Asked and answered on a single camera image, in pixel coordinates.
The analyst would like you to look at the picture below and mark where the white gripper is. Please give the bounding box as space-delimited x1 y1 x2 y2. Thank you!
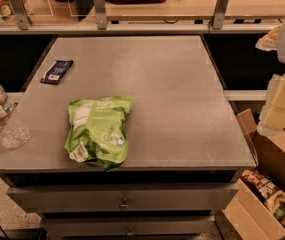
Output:
255 19 285 136

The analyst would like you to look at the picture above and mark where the green rice chip bag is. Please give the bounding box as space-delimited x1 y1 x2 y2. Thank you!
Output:
65 95 133 171

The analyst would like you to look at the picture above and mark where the brown snack bag in box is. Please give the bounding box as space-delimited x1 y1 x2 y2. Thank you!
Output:
241 170 285 214

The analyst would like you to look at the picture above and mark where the cardboard box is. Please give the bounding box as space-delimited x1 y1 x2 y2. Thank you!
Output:
223 109 285 240

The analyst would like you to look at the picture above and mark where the upper grey metal drawer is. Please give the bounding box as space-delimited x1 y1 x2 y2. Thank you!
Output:
7 184 238 214

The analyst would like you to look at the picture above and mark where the grey metal drawer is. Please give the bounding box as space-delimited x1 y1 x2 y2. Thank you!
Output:
41 216 215 237
7 184 238 214

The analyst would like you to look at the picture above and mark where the lower grey metal drawer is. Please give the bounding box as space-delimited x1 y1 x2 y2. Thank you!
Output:
41 216 215 237

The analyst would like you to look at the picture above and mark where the dark blue snack bar wrapper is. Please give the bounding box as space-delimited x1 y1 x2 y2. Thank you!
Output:
40 60 74 85

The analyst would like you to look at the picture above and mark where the clear plastic water bottle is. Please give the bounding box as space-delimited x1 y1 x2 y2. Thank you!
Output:
0 85 30 149

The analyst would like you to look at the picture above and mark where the right metal bracket post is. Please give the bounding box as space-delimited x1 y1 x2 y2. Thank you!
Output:
211 0 229 29

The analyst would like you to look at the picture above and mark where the metal bracket post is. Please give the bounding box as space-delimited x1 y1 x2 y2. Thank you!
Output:
211 0 229 29
93 0 108 30
9 0 31 30

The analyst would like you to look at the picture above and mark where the middle metal bracket post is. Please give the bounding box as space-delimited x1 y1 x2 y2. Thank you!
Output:
93 0 108 30

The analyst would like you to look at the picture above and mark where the left metal bracket post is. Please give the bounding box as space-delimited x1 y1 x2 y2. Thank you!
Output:
9 0 31 30

